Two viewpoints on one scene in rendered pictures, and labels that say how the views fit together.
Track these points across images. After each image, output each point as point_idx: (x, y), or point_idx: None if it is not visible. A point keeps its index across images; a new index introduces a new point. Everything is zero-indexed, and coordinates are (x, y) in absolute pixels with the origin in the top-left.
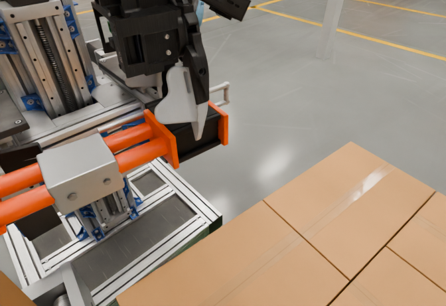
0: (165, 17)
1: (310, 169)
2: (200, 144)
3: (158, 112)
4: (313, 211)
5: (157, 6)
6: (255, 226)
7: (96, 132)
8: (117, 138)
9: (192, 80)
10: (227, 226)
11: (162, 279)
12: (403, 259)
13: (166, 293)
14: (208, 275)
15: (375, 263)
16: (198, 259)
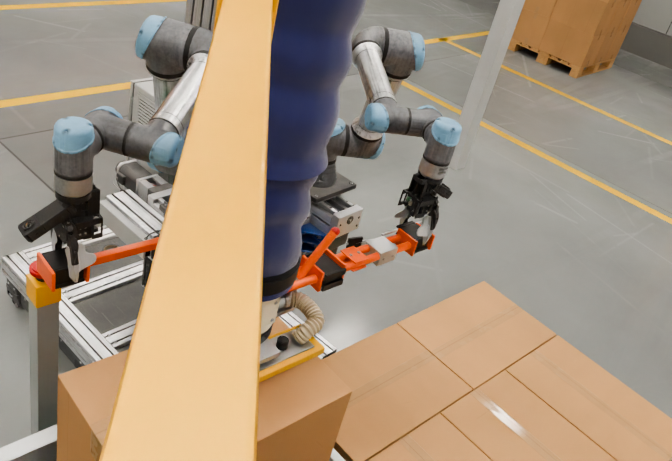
0: (431, 201)
1: (442, 302)
2: (420, 247)
3: (418, 231)
4: (444, 337)
5: (427, 196)
6: (392, 343)
7: None
8: (390, 239)
9: (431, 221)
10: (366, 340)
11: None
12: (518, 380)
13: None
14: (356, 373)
15: (494, 380)
16: (345, 362)
